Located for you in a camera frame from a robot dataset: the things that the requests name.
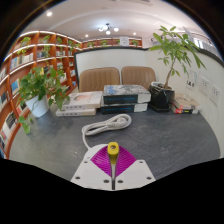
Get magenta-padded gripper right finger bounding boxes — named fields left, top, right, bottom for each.
left=114, top=146, right=156, bottom=191

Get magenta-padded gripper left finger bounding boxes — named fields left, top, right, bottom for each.
left=70, top=145, right=113, bottom=191

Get yellow charger block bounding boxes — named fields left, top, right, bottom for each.
left=107, top=141, right=120, bottom=167

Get thin white book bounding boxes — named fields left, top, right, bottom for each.
left=55, top=107, right=98, bottom=117

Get dark blue spine book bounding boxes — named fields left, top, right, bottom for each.
left=100, top=102, right=149, bottom=115

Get pale cover book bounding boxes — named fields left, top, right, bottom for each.
left=61, top=91, right=104, bottom=111

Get red spine book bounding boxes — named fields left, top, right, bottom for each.
left=170, top=104, right=200, bottom=115

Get money tree in black pot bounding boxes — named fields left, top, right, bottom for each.
left=148, top=25, right=208, bottom=112

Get thick dark cover book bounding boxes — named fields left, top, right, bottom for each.
left=102, top=84, right=152, bottom=105

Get pothos plant in white pot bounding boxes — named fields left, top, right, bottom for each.
left=17, top=66, right=71, bottom=135

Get beige cover book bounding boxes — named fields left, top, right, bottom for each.
left=173, top=93, right=203, bottom=112

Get brown padded chair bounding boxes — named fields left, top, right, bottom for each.
left=78, top=66, right=121, bottom=93
left=120, top=65, right=157, bottom=90

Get clear plastic bottle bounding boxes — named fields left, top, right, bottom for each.
left=185, top=69, right=198, bottom=91

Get orange wooden bookshelf unit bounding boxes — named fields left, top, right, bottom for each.
left=0, top=30, right=144, bottom=159

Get small white framed sign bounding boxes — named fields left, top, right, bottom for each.
left=119, top=35, right=130, bottom=47

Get ceiling chandelier lamp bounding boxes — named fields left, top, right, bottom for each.
left=98, top=23, right=120, bottom=36

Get white window curtains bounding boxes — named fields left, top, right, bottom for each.
left=193, top=33, right=224, bottom=61

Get recessed ceiling lights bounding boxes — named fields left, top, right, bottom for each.
left=46, top=11, right=138, bottom=38

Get coiled white power cable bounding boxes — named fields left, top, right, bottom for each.
left=81, top=113, right=133, bottom=149

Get white wall socket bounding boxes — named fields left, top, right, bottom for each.
left=209, top=83, right=222, bottom=106
left=199, top=76, right=211, bottom=96

